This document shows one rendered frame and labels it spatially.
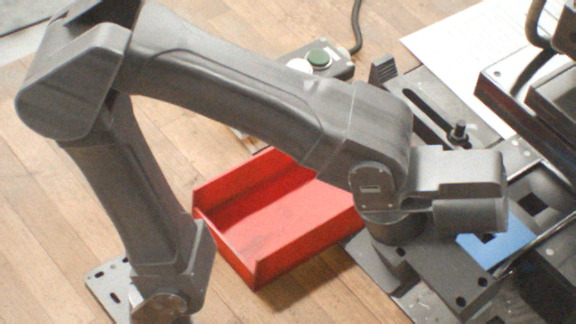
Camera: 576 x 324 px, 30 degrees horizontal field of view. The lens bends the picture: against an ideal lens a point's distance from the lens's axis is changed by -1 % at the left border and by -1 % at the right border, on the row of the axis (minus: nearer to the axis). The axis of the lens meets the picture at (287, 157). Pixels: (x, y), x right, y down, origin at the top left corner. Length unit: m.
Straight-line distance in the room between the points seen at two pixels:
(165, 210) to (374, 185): 0.21
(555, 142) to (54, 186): 0.57
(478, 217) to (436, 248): 0.07
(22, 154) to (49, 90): 0.48
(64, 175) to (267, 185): 0.24
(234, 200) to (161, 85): 0.45
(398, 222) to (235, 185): 0.37
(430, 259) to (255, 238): 0.33
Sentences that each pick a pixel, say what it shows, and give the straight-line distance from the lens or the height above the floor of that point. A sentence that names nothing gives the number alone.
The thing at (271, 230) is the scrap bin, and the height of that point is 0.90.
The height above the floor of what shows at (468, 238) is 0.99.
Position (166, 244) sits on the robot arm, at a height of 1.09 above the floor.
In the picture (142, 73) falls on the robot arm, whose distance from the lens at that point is 0.82.
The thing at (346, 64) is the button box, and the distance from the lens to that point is 1.40.
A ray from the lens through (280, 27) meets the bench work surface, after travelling 1.48.
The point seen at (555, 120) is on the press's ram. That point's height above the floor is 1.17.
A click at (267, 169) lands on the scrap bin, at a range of 1.27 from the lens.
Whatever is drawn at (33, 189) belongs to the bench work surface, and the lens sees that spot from 1.29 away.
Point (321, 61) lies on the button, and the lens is 1.38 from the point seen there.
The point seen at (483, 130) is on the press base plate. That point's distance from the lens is 1.40.
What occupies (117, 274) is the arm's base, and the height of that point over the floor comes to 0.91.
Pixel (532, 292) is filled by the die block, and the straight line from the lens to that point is 1.23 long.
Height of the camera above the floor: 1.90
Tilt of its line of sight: 49 degrees down
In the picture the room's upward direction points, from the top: 7 degrees clockwise
